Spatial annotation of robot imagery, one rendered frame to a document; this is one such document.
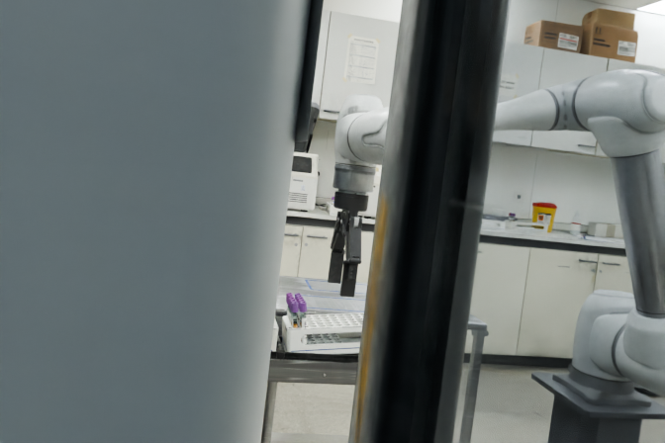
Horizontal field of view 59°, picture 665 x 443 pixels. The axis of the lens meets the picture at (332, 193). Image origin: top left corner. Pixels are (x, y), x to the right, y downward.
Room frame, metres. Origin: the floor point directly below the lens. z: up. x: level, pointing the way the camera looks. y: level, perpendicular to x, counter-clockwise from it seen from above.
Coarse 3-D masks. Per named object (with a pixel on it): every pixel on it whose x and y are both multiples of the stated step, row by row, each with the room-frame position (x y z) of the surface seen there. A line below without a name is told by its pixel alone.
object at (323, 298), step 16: (288, 288) 1.81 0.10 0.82; (304, 288) 1.84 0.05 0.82; (320, 288) 1.87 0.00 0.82; (336, 288) 1.90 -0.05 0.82; (320, 304) 1.66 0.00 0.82; (336, 304) 1.68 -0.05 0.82; (352, 304) 1.70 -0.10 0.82; (272, 384) 1.55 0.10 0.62; (272, 400) 1.55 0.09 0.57; (272, 416) 1.55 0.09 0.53; (272, 432) 1.98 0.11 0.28
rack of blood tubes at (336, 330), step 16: (288, 320) 1.28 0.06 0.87; (320, 320) 1.29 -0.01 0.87; (336, 320) 1.30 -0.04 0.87; (352, 320) 1.29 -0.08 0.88; (288, 336) 1.23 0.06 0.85; (320, 336) 1.29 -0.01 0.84; (336, 336) 1.30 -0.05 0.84; (352, 336) 1.35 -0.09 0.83; (304, 352) 1.23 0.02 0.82; (320, 352) 1.24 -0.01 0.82; (336, 352) 1.25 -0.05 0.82; (352, 352) 1.25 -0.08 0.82
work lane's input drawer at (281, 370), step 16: (272, 352) 1.21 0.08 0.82; (288, 352) 1.22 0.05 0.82; (272, 368) 1.20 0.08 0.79; (288, 368) 1.21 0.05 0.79; (304, 368) 1.21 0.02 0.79; (320, 368) 1.22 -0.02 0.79; (336, 368) 1.23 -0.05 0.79; (352, 368) 1.23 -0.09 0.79; (336, 384) 1.23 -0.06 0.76; (352, 384) 1.24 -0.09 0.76
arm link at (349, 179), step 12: (336, 168) 1.27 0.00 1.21; (348, 168) 1.25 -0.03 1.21; (360, 168) 1.25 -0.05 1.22; (372, 168) 1.27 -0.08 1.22; (336, 180) 1.27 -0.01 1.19; (348, 180) 1.25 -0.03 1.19; (360, 180) 1.25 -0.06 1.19; (372, 180) 1.27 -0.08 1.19; (348, 192) 1.26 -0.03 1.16; (360, 192) 1.27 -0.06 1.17
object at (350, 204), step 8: (336, 192) 1.27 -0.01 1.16; (336, 200) 1.27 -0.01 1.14; (344, 200) 1.26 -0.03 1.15; (352, 200) 1.25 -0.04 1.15; (360, 200) 1.26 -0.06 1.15; (336, 208) 1.27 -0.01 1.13; (344, 208) 1.26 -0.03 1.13; (352, 208) 1.25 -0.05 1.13; (360, 208) 1.26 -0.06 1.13; (344, 216) 1.28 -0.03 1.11; (352, 216) 1.26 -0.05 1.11
